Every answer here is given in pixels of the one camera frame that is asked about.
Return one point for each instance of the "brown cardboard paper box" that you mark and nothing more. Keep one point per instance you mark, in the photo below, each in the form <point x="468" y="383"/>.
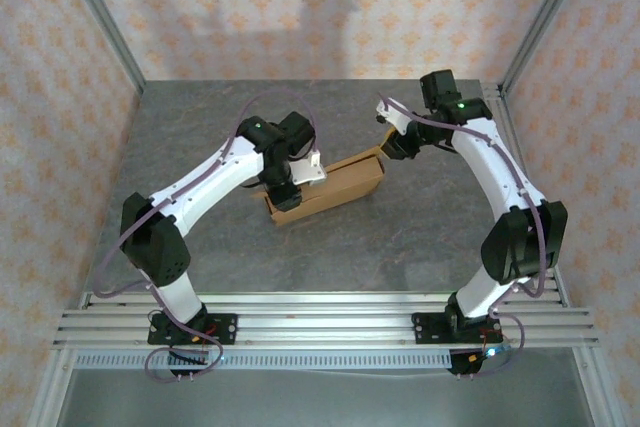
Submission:
<point x="340" y="182"/>

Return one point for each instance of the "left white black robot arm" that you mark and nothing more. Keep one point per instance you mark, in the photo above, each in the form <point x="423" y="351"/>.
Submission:
<point x="160" y="247"/>

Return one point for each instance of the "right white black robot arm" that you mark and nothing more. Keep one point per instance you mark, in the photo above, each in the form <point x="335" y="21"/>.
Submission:
<point x="520" y="247"/>

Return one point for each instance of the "right black controller board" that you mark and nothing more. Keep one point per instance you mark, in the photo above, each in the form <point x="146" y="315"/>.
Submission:
<point x="475" y="362"/>

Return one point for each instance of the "grey metal sheet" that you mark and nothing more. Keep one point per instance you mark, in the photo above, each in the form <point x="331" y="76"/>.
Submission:
<point x="325" y="399"/>

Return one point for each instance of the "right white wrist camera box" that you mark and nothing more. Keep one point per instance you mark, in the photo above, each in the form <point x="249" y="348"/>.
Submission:
<point x="395" y="117"/>

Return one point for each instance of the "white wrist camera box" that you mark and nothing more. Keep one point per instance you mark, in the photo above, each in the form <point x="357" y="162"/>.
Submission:
<point x="395" y="117"/>
<point x="307" y="172"/>

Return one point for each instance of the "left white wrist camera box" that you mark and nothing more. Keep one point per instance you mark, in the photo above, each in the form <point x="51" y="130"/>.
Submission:
<point x="307" y="172"/>

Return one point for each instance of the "aluminium side rail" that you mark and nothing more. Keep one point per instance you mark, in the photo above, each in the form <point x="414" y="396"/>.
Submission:
<point x="515" y="157"/>

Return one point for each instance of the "right aluminium frame post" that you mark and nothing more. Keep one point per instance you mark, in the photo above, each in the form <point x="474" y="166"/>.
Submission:
<point x="542" y="22"/>

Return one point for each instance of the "aluminium frame post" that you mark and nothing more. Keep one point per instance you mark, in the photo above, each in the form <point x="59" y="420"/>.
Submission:
<point x="542" y="22"/>
<point x="107" y="22"/>

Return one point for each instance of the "aluminium base rail beam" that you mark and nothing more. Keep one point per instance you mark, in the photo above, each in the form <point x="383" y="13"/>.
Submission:
<point x="325" y="319"/>

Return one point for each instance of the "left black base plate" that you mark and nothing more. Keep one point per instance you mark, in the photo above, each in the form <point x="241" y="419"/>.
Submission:
<point x="227" y="329"/>

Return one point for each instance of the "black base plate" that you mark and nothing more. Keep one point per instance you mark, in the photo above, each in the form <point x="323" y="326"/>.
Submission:
<point x="425" y="329"/>
<point x="227" y="329"/>

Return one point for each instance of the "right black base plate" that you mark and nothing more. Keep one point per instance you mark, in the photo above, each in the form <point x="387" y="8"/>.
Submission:
<point x="425" y="329"/>

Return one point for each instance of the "left aluminium frame post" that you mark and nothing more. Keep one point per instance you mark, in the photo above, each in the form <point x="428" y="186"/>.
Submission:
<point x="107" y="22"/>

